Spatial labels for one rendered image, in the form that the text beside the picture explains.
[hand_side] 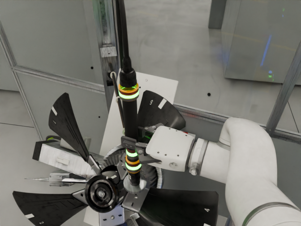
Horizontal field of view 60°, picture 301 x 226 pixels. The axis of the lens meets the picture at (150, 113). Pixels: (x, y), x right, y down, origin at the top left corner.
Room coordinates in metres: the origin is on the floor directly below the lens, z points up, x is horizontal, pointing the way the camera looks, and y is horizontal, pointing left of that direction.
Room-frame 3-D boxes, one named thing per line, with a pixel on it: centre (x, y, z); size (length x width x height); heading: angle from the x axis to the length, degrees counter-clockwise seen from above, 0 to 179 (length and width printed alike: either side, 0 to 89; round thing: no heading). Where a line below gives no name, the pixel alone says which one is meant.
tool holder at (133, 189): (0.47, 0.05, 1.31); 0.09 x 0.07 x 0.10; 13
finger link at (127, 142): (0.42, 0.05, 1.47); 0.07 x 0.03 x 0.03; 68
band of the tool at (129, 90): (0.46, 0.05, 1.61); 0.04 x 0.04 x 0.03
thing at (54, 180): (0.60, 0.36, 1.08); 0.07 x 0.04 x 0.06; 79
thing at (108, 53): (1.07, 0.19, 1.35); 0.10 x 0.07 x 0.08; 13
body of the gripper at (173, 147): (0.42, -0.05, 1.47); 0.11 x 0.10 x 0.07; 68
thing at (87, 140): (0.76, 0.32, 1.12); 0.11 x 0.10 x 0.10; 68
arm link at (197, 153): (0.40, -0.11, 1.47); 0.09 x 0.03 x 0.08; 158
